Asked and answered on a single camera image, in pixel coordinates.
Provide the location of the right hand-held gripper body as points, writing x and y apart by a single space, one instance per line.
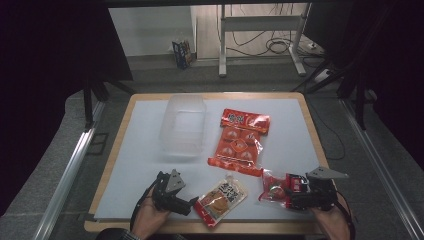
321 193

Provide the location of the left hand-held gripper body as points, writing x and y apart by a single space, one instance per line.
168 200

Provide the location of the small red snack packet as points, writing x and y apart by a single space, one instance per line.
271 190

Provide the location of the beige and red snack packet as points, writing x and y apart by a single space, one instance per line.
220 201

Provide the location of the large red snack bag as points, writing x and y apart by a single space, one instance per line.
239 143

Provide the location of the clear plastic container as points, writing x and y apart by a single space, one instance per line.
183 126

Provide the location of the person's left hand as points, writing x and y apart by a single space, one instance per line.
145 218

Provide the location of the white table mat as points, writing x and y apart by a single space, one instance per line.
143 180

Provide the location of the dark rounded object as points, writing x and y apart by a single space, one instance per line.
111 235

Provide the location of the black stand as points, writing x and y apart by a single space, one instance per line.
360 100
88 103

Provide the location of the white power strip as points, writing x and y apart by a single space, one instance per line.
315 46

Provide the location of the black curtain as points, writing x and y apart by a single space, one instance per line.
396 66
46 83

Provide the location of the blue carton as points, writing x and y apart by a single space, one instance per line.
182 53

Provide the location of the aluminium rail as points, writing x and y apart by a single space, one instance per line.
380 170
66 176

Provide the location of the white desk frame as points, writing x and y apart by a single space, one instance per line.
260 23

